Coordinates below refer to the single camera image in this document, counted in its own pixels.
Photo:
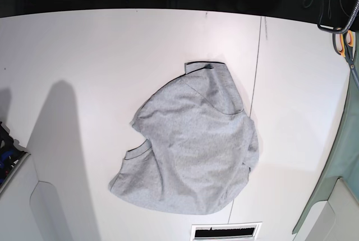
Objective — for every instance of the grey t-shirt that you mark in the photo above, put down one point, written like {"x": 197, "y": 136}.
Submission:
{"x": 200, "y": 145}

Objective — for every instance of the bin with blue items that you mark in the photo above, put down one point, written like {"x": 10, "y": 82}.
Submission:
{"x": 12, "y": 156}

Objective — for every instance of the orange handled scissors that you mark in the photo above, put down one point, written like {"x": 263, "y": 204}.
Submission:
{"x": 343, "y": 45}

